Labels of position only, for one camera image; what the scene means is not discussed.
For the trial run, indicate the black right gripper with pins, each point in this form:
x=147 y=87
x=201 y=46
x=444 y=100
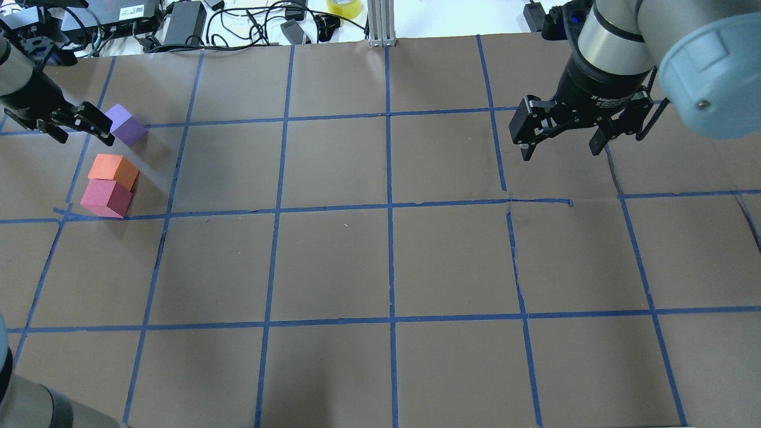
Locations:
x=594 y=90

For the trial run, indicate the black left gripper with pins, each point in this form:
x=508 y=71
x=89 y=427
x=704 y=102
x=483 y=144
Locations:
x=32 y=99

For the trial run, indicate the orange foam cube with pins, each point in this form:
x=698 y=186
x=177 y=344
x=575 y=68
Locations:
x=109 y=167

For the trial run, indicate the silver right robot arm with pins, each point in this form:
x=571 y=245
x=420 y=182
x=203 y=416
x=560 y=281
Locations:
x=631 y=59

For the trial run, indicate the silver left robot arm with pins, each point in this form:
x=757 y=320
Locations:
x=20 y=58

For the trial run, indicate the black power adapter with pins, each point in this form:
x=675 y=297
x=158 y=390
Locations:
x=186 y=22

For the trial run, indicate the yellow tape roll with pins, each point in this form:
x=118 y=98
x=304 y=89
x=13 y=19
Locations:
x=348 y=9

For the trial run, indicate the pink foam cube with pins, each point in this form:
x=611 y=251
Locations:
x=106 y=199

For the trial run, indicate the purple foam cube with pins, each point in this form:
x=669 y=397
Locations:
x=125 y=126

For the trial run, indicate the aluminium frame post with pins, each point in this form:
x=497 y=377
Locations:
x=381 y=30

